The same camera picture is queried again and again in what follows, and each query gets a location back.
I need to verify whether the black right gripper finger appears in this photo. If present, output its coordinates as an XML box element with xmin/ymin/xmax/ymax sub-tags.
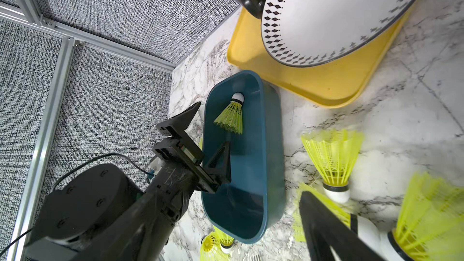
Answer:
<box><xmin>299</xmin><ymin>192</ymin><xmax>383</xmax><ymax>261</ymax></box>

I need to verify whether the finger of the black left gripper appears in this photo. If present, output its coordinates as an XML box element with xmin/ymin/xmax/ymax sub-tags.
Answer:
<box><xmin>204</xmin><ymin>141</ymin><xmax>232</xmax><ymax>184</ymax></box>
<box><xmin>156</xmin><ymin>101</ymin><xmax>201</xmax><ymax>134</ymax></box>

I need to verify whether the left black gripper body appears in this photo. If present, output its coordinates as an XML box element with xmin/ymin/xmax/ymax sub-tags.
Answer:
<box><xmin>152</xmin><ymin>124</ymin><xmax>219</xmax><ymax>193</ymax></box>

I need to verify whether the yellow shuttlecock one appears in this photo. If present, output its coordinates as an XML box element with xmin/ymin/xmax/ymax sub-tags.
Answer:
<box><xmin>214</xmin><ymin>93</ymin><xmax>244</xmax><ymax>135</ymax></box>

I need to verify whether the teal plastic storage box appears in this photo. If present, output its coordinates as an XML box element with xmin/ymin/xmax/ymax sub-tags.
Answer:
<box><xmin>201</xmin><ymin>70</ymin><xmax>285</xmax><ymax>244</ymax></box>

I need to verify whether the yellow shuttlecock three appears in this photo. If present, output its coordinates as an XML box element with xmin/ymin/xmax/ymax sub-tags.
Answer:
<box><xmin>200</xmin><ymin>232</ymin><xmax>230</xmax><ymax>261</ymax></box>

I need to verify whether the yellow shuttlecock four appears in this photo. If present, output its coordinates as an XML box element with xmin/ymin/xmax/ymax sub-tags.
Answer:
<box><xmin>214</xmin><ymin>226</ymin><xmax>235</xmax><ymax>254</ymax></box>

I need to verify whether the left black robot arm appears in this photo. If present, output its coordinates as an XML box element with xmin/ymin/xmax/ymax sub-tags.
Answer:
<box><xmin>24</xmin><ymin>103</ymin><xmax>232</xmax><ymax>261</ymax></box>

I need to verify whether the yellow shuttlecock six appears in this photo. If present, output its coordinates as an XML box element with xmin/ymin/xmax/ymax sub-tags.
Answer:
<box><xmin>295</xmin><ymin>183</ymin><xmax>381</xmax><ymax>254</ymax></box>

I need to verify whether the yellow shuttlecock seven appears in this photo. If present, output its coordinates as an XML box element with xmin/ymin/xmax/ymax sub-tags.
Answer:
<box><xmin>301</xmin><ymin>129</ymin><xmax>364</xmax><ymax>204</ymax></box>

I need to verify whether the yellow shuttlecock five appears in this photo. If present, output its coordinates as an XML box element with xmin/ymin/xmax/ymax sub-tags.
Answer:
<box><xmin>380</xmin><ymin>172</ymin><xmax>464</xmax><ymax>261</ymax></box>

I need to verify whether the yellow plastic tray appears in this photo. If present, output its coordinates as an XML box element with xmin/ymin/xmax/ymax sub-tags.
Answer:
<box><xmin>227</xmin><ymin>9</ymin><xmax>410</xmax><ymax>109</ymax></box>

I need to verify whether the white patterned plate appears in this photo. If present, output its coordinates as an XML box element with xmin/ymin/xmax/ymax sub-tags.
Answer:
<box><xmin>261</xmin><ymin>0</ymin><xmax>416</xmax><ymax>68</ymax></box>

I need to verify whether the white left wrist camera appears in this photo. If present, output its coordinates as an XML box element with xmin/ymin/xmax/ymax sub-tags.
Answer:
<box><xmin>146</xmin><ymin>156</ymin><xmax>164</xmax><ymax>184</ymax></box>

